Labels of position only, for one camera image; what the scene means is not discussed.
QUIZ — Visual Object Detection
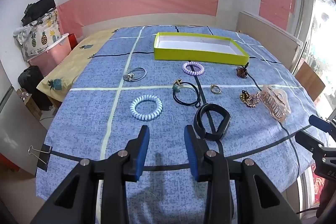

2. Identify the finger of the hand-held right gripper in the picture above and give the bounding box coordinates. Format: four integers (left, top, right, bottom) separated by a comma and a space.
308, 114, 336, 135
294, 132, 336, 159

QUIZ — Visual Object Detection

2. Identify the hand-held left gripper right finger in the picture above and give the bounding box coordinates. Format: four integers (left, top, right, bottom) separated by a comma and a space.
184, 124, 302, 224

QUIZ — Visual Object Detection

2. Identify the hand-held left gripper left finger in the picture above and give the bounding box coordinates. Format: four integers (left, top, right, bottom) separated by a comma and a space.
30, 125, 151, 224

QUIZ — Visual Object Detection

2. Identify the black wristband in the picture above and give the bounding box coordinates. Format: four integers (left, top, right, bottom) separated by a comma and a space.
193, 103, 231, 142

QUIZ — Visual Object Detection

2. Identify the light blue spiral hair tie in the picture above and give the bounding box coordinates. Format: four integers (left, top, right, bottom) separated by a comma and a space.
130, 95, 163, 122

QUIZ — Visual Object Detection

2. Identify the pink hair claw clip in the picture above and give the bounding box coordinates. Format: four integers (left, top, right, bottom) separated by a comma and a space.
259, 85, 292, 123

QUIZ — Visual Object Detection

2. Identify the black hair tie teal bead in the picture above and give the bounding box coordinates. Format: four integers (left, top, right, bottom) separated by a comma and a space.
172, 79, 202, 108

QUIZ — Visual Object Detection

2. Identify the gold chain bracelet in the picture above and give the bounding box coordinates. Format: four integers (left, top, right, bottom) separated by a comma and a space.
240, 90, 260, 109

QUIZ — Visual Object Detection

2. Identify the dark beaded hair tie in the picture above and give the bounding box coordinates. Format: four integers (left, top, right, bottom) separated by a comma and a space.
236, 62, 250, 79

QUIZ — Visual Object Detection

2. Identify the yellow-green cardboard box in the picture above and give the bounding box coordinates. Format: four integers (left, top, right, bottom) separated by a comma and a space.
154, 32, 250, 65

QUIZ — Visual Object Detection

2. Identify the red patterned cloth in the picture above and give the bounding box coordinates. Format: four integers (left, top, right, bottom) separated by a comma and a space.
310, 162, 327, 197

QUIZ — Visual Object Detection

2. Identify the brown wooden board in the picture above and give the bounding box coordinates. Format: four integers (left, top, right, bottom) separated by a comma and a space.
295, 61, 326, 102

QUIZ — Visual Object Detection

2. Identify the blue plaid blanket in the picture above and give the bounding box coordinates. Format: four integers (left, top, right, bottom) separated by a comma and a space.
35, 25, 331, 224

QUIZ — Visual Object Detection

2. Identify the black binder clip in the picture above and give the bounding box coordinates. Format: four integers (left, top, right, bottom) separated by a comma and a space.
28, 145, 53, 172

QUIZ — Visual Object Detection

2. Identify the yellow pineapple bed sheet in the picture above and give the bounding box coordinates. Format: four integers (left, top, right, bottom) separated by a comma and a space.
36, 29, 117, 102

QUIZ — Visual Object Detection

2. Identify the light wooden headboard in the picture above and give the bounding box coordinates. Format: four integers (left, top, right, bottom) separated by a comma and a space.
236, 11, 302, 71

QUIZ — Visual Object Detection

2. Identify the pink storage bin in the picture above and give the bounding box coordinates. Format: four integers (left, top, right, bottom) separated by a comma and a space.
28, 33, 72, 76

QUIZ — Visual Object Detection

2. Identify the red box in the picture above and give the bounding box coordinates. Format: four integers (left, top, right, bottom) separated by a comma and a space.
68, 33, 78, 51

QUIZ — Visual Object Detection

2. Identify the black suitcase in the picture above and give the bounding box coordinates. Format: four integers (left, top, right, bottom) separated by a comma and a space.
18, 66, 53, 111

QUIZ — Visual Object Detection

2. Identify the pineapple print bag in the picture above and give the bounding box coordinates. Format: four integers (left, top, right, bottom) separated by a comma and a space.
14, 10, 62, 62

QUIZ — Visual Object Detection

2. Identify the black bag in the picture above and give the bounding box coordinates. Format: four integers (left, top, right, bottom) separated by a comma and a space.
21, 0, 57, 25

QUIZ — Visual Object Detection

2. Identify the black cable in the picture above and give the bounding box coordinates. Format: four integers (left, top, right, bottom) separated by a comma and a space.
296, 208, 319, 216

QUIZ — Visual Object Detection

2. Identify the grey hair tie with charm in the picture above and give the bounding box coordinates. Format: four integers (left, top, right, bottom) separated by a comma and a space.
123, 67, 146, 82

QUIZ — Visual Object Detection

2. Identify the purple spiral hair tie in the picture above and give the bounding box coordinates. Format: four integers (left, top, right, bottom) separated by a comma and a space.
182, 62, 204, 76

